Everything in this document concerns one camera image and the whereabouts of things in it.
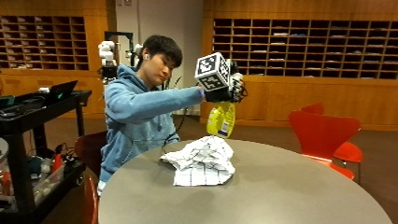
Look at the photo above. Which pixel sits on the yellow spray bottle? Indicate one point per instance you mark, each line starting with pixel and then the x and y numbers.
pixel 220 119

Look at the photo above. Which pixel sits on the white marker cube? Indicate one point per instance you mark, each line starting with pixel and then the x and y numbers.
pixel 212 72

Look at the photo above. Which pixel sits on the wooden mail slot shelf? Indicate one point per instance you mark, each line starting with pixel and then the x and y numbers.
pixel 43 42
pixel 305 48

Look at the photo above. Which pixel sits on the white earbud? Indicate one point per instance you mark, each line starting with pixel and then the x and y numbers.
pixel 145 57

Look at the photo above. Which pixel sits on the white checkered cloth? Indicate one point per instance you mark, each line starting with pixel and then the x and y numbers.
pixel 201 161

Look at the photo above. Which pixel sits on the person in blue hoodie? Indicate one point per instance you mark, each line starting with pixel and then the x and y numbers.
pixel 136 115

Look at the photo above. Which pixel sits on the dark red chair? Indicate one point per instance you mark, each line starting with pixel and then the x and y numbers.
pixel 89 149
pixel 91 199

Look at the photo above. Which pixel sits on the black laptop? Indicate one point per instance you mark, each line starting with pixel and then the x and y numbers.
pixel 60 92

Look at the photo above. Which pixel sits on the red tool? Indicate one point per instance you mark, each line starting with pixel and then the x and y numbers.
pixel 58 161

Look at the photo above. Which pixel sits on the black utility cart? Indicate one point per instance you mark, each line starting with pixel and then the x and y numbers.
pixel 20 124

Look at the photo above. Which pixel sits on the clear plastic box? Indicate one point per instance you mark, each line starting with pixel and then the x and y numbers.
pixel 47 185

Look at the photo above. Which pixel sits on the black metal frame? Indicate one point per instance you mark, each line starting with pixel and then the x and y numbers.
pixel 120 35

